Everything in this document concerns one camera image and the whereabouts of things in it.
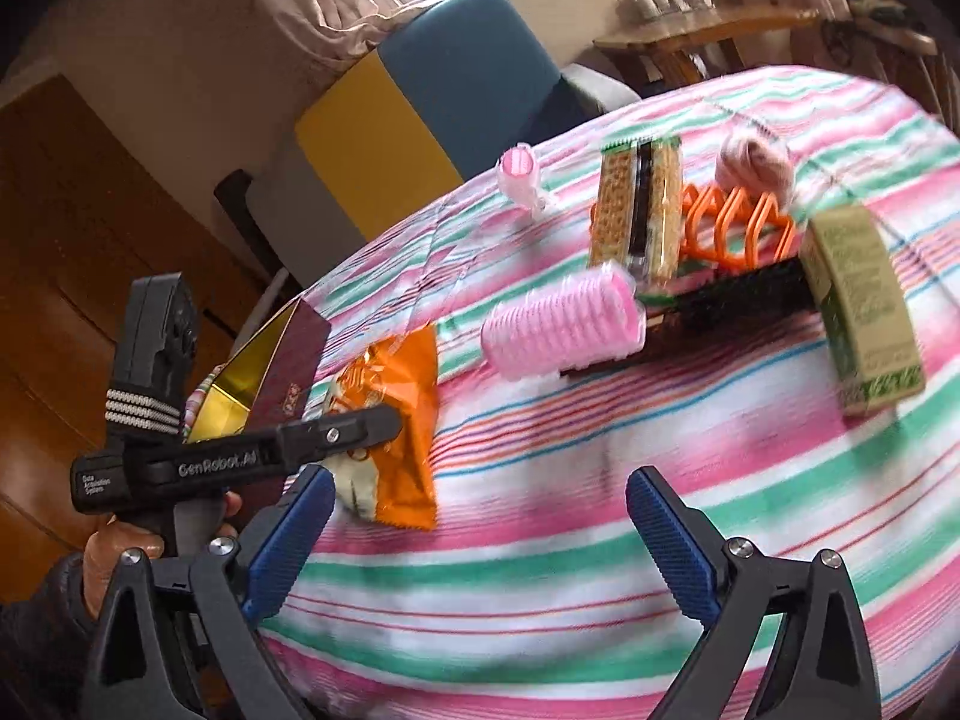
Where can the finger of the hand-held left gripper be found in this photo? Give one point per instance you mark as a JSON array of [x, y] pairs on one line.
[[352, 431]]

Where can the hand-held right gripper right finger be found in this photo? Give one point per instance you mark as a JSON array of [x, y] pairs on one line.
[[671, 532]]

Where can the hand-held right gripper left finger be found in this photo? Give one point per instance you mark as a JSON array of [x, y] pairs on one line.
[[289, 540]]

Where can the orange snack packet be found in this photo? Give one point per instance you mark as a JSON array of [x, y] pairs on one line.
[[405, 480]]

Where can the maroon and gold box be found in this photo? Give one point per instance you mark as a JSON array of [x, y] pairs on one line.
[[289, 360]]

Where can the small pink hair roller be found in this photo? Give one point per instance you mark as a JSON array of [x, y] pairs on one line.
[[517, 171]]

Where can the person's left forearm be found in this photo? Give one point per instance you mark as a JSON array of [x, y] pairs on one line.
[[37, 637]]

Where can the person's left hand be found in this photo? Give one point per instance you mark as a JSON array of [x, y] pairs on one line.
[[112, 540]]

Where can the striped blanket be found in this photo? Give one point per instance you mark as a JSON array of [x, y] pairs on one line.
[[562, 577]]

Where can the large pink hair roller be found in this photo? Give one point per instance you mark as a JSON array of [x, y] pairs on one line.
[[559, 322]]

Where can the black textured board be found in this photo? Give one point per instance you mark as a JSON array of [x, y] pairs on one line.
[[735, 300]]

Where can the green carton box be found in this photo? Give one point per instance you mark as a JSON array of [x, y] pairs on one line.
[[862, 300]]

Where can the orange hexagon rack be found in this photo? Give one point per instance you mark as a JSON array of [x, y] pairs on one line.
[[782, 234]]

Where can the cracker packet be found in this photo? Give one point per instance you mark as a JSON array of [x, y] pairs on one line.
[[611, 202]]

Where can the pink yarn ball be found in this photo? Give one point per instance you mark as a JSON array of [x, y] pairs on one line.
[[750, 161]]

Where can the blue yellow grey armchair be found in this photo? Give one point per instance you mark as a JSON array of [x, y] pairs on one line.
[[465, 67]]

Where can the wooden side table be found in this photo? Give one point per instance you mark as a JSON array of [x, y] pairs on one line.
[[705, 34]]

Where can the tray of white cups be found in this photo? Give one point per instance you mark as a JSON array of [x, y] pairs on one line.
[[664, 0]]

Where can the rattan chair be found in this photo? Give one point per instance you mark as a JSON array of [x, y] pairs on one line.
[[885, 37]]

